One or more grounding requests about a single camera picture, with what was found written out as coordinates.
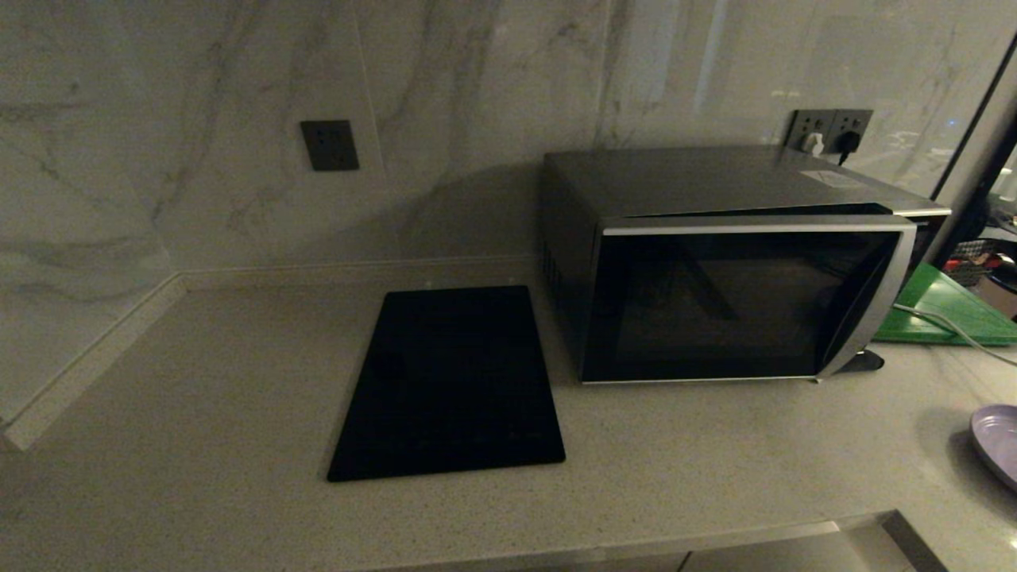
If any purple plastic plate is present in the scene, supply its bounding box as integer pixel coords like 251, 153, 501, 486
969, 404, 1017, 493

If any silver black microwave oven body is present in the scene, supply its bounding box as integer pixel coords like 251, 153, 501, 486
542, 145, 953, 382

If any black glass induction cooktop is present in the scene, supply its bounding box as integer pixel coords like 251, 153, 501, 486
327, 284, 567, 483

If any black rubber pad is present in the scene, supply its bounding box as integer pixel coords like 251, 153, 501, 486
834, 350, 885, 374

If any green plastic cutting board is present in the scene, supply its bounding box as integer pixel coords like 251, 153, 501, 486
874, 262, 1017, 346

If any dark grey single wall socket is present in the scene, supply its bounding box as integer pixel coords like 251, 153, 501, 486
300, 120, 360, 172

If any white power cable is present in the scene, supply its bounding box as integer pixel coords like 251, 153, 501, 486
894, 303, 1017, 366

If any black wire basket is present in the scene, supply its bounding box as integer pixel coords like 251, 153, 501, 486
945, 238, 1017, 288

